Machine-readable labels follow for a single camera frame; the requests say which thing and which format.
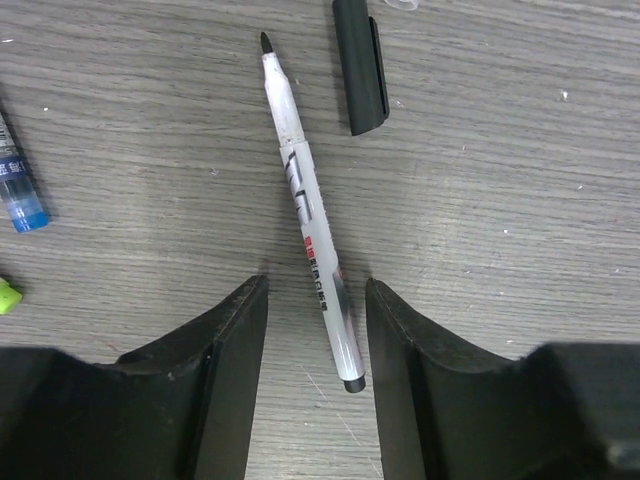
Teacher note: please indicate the white pen green tip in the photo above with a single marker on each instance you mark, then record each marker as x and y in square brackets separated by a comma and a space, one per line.
[9, 297]

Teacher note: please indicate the blue pen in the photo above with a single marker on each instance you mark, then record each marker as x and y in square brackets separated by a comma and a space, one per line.
[18, 192]

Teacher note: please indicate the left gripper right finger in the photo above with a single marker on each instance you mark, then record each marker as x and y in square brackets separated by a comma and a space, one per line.
[448, 409]

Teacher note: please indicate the clear pen cap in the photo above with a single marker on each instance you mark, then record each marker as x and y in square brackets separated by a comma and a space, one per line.
[404, 5]

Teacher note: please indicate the black white marker pen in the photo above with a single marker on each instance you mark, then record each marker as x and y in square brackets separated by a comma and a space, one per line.
[300, 172]

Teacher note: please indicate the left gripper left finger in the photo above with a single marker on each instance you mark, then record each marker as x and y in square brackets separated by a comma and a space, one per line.
[180, 407]

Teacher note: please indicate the black pen cap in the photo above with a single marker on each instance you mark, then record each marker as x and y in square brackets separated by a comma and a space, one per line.
[361, 64]

